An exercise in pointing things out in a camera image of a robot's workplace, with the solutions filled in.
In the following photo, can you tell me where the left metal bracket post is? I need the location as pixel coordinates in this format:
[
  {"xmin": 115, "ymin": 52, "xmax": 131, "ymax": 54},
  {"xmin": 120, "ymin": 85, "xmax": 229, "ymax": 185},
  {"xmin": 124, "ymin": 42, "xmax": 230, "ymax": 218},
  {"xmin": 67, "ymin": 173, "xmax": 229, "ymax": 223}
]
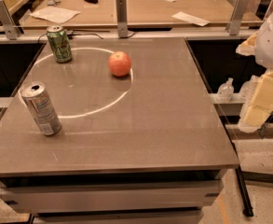
[{"xmin": 0, "ymin": 0, "xmax": 20, "ymax": 40}]

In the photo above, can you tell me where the clear sanitizer bottle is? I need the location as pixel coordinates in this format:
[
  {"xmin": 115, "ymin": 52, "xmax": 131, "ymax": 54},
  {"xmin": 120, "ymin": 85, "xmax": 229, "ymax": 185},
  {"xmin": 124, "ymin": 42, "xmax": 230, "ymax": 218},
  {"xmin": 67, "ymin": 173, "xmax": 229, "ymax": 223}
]
[
  {"xmin": 217, "ymin": 77, "xmax": 234, "ymax": 103},
  {"xmin": 239, "ymin": 75, "xmax": 258, "ymax": 101}
]

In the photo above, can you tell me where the middle metal bracket post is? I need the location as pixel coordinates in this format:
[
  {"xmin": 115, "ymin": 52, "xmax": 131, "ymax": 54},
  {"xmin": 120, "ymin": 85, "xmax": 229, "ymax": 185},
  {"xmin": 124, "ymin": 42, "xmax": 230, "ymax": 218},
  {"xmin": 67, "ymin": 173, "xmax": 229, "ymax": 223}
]
[{"xmin": 116, "ymin": 0, "xmax": 128, "ymax": 38}]

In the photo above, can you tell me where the white paper sheet left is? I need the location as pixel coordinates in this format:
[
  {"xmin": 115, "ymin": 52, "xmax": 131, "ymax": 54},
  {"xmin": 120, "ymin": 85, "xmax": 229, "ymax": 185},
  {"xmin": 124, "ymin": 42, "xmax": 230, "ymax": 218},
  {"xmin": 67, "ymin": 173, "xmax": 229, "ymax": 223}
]
[{"xmin": 31, "ymin": 7, "xmax": 79, "ymax": 24}]

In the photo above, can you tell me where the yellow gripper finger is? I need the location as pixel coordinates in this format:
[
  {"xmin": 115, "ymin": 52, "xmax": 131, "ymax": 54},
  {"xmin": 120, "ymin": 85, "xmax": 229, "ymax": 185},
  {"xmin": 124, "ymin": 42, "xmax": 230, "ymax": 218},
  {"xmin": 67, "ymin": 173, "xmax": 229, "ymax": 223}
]
[
  {"xmin": 239, "ymin": 70, "xmax": 273, "ymax": 133},
  {"xmin": 236, "ymin": 33, "xmax": 257, "ymax": 56}
]

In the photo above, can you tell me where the green soda can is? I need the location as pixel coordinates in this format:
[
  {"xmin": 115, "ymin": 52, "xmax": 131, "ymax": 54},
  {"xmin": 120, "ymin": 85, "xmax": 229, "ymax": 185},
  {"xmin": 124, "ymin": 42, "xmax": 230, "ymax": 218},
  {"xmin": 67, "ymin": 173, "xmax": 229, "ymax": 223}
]
[{"xmin": 47, "ymin": 25, "xmax": 72, "ymax": 63}]

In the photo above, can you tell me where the silver redbull can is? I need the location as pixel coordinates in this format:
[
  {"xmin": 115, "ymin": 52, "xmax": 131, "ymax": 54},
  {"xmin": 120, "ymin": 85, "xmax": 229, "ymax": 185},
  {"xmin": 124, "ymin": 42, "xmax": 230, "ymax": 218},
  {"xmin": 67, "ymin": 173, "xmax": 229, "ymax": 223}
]
[{"xmin": 20, "ymin": 81, "xmax": 61, "ymax": 136}]

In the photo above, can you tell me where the white paper sheet right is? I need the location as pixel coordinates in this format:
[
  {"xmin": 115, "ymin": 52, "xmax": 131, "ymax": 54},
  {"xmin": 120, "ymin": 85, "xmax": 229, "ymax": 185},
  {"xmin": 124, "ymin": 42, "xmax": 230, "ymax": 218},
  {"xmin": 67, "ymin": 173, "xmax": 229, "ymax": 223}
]
[{"xmin": 172, "ymin": 12, "xmax": 210, "ymax": 27}]

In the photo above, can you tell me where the clear sanitizer bottle right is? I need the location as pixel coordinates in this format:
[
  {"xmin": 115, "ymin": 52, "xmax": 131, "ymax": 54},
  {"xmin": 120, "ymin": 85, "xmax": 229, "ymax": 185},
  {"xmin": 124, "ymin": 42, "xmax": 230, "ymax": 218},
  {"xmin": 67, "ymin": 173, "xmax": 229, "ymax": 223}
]
[{"xmin": 239, "ymin": 75, "xmax": 258, "ymax": 101}]

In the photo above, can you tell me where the red apple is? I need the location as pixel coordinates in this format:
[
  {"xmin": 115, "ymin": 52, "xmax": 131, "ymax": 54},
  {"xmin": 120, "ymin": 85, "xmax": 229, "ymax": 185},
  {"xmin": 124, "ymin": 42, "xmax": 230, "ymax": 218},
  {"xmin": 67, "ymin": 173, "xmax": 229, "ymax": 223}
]
[{"xmin": 108, "ymin": 51, "xmax": 131, "ymax": 77}]

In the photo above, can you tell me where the metal bracket post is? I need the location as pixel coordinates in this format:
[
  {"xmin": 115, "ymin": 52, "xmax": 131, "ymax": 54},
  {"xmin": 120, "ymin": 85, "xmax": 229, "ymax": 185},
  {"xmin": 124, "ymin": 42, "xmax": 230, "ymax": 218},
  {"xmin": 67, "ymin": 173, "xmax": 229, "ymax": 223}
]
[
  {"xmin": 116, "ymin": 0, "xmax": 128, "ymax": 38},
  {"xmin": 226, "ymin": 0, "xmax": 249, "ymax": 35},
  {"xmin": 0, "ymin": 0, "xmax": 20, "ymax": 40}
]

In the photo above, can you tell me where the right metal bracket post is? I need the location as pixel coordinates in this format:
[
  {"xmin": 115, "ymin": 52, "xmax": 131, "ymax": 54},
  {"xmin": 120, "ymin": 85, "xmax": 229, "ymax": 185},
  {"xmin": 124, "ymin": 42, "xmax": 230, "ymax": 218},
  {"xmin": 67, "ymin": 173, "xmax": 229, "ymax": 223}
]
[{"xmin": 226, "ymin": 0, "xmax": 249, "ymax": 35}]

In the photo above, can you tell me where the wooden back desk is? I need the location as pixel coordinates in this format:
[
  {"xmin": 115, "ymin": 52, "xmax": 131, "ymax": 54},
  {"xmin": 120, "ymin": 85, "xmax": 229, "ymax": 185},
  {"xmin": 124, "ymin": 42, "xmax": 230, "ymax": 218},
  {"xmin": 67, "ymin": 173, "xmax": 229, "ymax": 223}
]
[{"xmin": 22, "ymin": 0, "xmax": 234, "ymax": 29}]

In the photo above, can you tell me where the clear sanitizer bottle left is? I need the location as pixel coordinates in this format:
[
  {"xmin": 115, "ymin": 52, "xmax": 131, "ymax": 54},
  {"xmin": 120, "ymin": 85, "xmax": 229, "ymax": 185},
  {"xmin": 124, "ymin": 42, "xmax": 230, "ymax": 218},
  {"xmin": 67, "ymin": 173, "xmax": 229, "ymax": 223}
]
[{"xmin": 217, "ymin": 77, "xmax": 234, "ymax": 103}]

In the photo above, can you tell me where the metal drawer front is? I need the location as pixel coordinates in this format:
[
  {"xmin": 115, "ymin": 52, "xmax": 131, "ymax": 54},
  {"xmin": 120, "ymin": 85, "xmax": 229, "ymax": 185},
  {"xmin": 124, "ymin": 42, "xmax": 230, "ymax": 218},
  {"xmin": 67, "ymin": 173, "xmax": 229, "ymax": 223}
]
[{"xmin": 0, "ymin": 180, "xmax": 224, "ymax": 213}]

